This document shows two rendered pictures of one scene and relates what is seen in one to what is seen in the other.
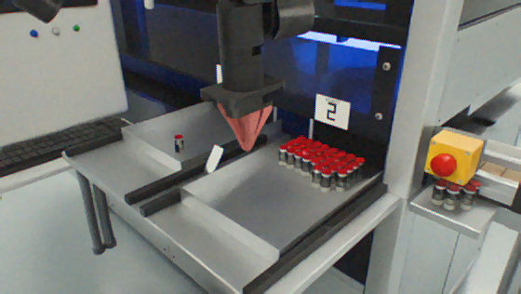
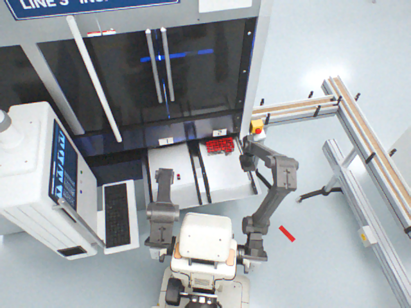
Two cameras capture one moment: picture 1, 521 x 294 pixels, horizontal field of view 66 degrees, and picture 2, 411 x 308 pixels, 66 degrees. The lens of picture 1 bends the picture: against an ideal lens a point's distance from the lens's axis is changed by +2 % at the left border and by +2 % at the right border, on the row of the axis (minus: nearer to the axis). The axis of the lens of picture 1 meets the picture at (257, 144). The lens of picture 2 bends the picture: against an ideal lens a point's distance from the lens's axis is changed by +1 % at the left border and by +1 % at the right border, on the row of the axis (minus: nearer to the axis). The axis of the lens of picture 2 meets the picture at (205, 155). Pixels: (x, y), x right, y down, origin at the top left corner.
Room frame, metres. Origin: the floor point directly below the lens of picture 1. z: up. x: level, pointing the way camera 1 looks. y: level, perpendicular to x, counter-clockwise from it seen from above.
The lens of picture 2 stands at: (0.20, 0.86, 2.60)
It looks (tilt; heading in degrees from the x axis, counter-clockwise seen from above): 57 degrees down; 304
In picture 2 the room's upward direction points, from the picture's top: straight up
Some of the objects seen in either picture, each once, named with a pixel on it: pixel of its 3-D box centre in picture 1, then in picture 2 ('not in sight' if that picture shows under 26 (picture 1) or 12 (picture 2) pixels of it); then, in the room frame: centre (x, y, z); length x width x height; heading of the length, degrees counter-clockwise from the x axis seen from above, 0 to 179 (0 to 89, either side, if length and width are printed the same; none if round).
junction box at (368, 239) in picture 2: not in sight; (367, 236); (-0.31, -0.32, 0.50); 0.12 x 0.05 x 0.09; 136
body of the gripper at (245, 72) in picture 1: (242, 71); (247, 160); (0.51, 0.02, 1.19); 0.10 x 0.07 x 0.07; 136
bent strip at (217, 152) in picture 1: (195, 168); (200, 179); (0.73, 0.13, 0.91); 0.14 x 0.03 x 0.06; 135
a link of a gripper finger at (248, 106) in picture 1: (238, 123); not in sight; (0.50, 0.03, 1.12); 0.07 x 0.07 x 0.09; 46
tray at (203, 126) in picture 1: (204, 129); (169, 163); (0.97, 0.14, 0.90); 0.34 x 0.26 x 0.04; 136
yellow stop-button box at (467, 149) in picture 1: (454, 155); (255, 125); (0.64, -0.36, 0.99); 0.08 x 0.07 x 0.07; 136
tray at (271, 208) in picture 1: (285, 185); (223, 162); (0.69, -0.06, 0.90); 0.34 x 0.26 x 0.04; 136
